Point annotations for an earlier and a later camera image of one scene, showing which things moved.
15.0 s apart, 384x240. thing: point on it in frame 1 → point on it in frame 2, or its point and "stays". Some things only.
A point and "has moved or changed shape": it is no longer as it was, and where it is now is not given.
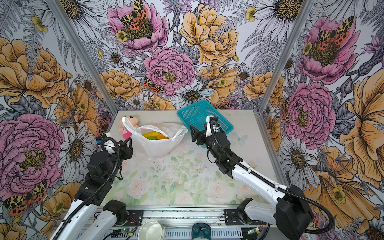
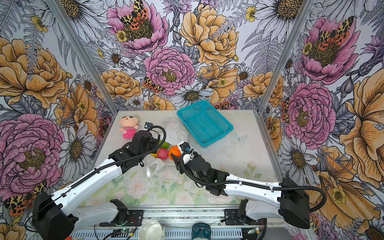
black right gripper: (202, 135) → (182, 165)
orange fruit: (161, 136) → (175, 150)
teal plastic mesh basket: (195, 115) stays
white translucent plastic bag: (156, 148) has moved or changed shape
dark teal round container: (201, 231) stays
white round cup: (151, 230) stays
